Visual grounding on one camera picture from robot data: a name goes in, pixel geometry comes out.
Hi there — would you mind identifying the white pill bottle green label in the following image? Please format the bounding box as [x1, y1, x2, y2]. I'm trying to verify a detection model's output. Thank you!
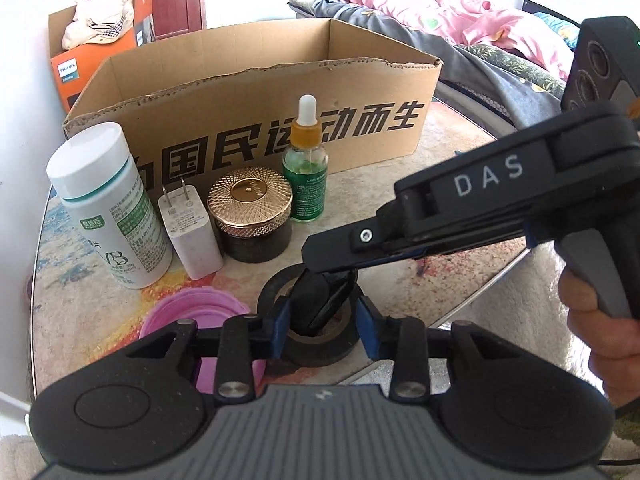
[46, 122, 172, 289]

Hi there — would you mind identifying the pink floral blanket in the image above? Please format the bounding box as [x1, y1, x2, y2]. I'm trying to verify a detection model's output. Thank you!
[327, 0, 576, 81]

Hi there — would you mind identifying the person's right hand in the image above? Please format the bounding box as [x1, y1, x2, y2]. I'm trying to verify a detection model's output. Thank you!
[557, 260, 640, 406]

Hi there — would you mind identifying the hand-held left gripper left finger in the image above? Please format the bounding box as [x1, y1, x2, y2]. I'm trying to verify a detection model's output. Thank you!
[125, 296, 292, 406]

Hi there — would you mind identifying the black tape roll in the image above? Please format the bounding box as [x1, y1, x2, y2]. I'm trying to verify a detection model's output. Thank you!
[257, 262, 360, 367]

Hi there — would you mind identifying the pink plastic lid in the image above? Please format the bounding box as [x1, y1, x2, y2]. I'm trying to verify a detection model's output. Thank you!
[139, 287, 266, 395]

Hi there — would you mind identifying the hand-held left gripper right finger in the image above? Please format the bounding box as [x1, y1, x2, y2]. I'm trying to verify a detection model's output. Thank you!
[356, 296, 506, 403]

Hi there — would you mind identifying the orange cardboard box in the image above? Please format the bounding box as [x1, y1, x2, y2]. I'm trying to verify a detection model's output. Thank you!
[48, 0, 156, 113]

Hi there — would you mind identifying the brown cardboard box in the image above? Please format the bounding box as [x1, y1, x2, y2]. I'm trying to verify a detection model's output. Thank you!
[62, 17, 443, 196]

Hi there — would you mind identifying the white wall charger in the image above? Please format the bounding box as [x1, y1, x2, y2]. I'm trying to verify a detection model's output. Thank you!
[158, 178, 224, 280]

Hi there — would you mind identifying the green dropper bottle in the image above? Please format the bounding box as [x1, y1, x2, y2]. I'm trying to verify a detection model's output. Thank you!
[282, 95, 329, 223]

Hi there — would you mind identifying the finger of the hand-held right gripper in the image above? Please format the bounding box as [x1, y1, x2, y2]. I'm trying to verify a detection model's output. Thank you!
[301, 216, 436, 286]

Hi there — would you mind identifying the white cable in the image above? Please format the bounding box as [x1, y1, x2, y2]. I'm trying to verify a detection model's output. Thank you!
[0, 394, 32, 417]

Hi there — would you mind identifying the small black device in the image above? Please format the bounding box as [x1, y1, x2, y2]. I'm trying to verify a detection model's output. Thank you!
[292, 267, 358, 337]

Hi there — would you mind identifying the dark jar with gold lid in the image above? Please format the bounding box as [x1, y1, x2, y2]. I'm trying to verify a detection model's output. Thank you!
[207, 166, 294, 264]

